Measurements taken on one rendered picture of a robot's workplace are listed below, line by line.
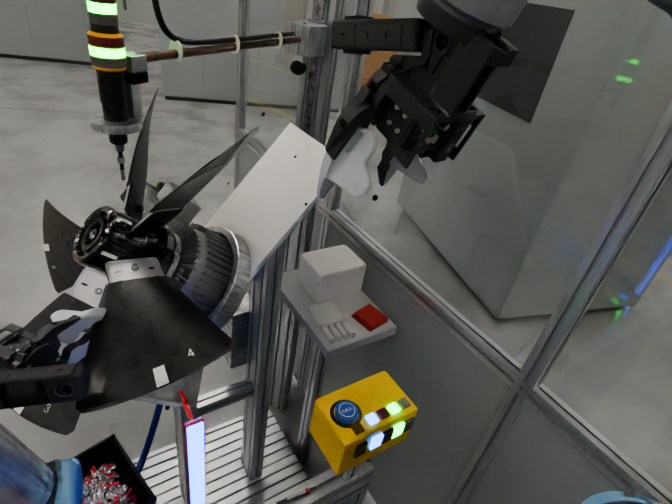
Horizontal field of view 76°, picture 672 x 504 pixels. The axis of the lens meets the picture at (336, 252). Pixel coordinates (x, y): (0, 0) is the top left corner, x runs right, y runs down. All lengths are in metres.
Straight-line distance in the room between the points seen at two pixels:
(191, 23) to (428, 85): 5.84
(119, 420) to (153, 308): 1.40
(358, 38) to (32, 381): 0.56
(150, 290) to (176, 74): 5.58
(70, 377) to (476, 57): 0.58
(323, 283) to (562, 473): 0.73
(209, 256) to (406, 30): 0.66
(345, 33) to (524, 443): 0.98
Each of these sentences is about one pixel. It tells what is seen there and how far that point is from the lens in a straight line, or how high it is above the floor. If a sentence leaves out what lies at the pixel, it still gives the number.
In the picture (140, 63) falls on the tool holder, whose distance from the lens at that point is 0.73.
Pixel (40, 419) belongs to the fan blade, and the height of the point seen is 0.93.
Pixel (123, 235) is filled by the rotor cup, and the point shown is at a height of 1.24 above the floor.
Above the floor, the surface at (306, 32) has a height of 1.56.
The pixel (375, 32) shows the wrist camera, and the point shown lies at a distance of 0.42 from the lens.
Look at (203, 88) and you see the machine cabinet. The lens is 6.32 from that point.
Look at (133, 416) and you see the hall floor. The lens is 2.14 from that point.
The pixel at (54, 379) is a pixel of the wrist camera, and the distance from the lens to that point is 0.67.
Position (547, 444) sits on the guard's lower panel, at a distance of 1.13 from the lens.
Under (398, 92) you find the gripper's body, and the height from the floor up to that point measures 1.62.
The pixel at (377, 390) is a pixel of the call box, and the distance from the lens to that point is 0.82.
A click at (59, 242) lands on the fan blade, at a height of 1.09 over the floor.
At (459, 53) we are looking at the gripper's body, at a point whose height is 1.65.
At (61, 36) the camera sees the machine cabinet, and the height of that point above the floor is 0.37.
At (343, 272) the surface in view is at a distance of 1.27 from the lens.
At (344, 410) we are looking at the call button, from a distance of 0.77.
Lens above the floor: 1.69
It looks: 32 degrees down
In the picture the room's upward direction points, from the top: 10 degrees clockwise
